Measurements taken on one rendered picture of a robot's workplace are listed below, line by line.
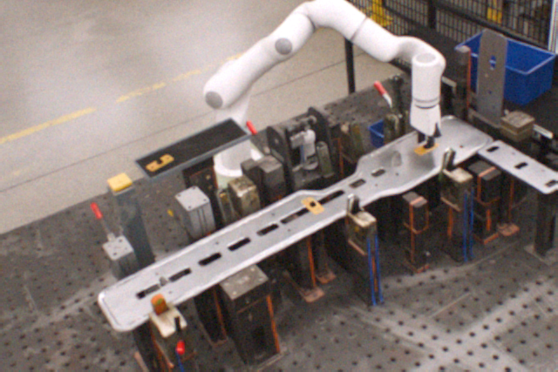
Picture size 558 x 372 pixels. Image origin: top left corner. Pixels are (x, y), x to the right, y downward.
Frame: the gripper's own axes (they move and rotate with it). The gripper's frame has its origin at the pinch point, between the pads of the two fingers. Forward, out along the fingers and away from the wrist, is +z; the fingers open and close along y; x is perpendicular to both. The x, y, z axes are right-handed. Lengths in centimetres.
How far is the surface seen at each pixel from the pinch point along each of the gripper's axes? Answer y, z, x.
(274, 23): -301, 104, 111
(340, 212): 8.0, 3.4, -41.5
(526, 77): 6.0, -11.1, 37.7
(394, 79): -15.1, -17.4, -0.5
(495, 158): 18.7, 3.3, 12.6
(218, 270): 6, 3, -84
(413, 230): 19.0, 14.9, -21.8
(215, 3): -366, 104, 95
